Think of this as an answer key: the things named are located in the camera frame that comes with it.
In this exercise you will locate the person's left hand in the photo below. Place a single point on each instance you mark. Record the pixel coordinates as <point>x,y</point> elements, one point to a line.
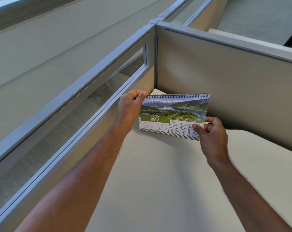
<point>127,111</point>

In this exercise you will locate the person's right hand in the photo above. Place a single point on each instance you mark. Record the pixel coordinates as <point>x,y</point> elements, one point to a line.
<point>212,142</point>

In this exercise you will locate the person's left thumb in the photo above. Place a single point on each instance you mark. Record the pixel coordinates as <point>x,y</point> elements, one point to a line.
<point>140,96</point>

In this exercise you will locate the person's right middle finger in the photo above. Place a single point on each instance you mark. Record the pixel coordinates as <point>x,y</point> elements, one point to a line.
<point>207,128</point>

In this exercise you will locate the person's right thumb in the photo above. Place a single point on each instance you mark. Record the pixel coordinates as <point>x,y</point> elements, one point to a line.
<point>198,131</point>

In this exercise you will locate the spiral-bound desk calendar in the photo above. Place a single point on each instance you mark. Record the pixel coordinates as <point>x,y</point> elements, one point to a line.
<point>177,113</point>

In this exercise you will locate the person's left forearm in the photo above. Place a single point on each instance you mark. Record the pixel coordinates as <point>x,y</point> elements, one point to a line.
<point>83,176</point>

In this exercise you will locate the person's right forearm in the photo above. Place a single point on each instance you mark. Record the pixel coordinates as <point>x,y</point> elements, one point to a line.
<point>247,198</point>

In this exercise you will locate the beige fabric cubicle partition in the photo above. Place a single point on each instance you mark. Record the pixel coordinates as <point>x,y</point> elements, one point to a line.
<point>233,77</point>

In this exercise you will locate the grey partition with glass strip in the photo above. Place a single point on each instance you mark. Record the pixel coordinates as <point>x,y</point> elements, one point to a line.
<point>71,101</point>

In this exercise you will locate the grey-framed cubicle partition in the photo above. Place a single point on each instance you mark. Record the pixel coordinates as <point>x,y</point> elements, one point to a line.
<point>184,12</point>

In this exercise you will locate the window frame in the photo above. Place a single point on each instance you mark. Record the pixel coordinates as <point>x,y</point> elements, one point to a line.
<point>13,7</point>

